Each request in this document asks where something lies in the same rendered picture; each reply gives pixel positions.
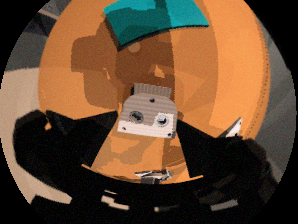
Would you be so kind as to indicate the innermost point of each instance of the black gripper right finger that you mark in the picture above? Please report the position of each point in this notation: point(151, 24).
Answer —
point(200, 149)

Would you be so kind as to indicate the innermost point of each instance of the teal flat rectangular plate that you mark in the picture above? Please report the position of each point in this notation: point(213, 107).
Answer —
point(132, 19)

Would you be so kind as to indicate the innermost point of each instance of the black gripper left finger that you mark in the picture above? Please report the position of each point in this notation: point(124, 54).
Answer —
point(86, 136)

